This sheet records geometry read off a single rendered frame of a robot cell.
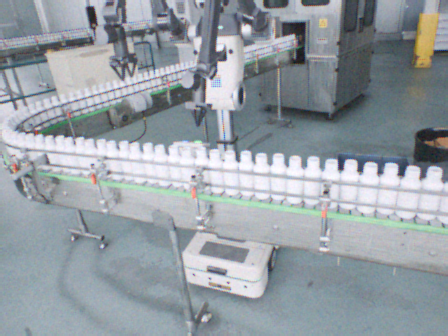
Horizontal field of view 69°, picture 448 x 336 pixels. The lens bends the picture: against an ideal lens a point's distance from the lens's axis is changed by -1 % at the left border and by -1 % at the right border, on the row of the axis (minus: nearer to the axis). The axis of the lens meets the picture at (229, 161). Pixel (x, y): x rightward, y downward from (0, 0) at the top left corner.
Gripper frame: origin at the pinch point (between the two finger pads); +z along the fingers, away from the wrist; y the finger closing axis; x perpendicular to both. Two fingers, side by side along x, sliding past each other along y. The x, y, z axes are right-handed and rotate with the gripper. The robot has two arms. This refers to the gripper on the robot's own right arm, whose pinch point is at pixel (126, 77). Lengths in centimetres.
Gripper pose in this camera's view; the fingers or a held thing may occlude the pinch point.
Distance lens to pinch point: 148.8
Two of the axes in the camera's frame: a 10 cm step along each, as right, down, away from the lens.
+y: -3.5, 4.4, -8.3
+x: 9.3, 0.9, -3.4
